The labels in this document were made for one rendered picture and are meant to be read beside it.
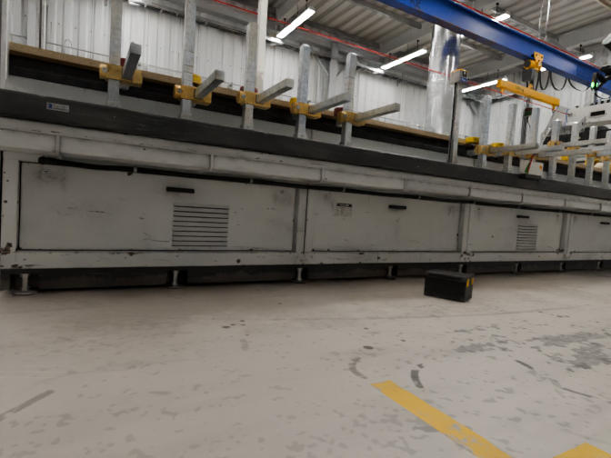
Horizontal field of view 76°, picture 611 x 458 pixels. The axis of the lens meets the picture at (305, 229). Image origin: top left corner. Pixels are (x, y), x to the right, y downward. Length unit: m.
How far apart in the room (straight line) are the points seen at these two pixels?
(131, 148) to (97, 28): 7.74
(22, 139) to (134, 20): 7.96
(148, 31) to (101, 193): 7.77
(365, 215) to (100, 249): 1.37
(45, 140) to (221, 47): 8.29
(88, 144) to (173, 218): 0.48
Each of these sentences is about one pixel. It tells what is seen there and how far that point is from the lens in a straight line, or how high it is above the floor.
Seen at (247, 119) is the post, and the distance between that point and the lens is 1.68.
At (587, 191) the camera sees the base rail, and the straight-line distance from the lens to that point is 3.59.
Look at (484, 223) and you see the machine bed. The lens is 3.05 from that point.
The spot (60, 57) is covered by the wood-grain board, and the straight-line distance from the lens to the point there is 1.78.
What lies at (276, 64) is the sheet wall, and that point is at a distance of 10.09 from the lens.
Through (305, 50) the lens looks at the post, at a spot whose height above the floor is 1.08.
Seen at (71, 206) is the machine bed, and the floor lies 0.34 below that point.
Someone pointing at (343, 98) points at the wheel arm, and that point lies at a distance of 1.58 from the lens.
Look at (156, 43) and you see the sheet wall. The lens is 9.34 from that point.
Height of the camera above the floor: 0.39
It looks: 3 degrees down
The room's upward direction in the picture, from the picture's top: 4 degrees clockwise
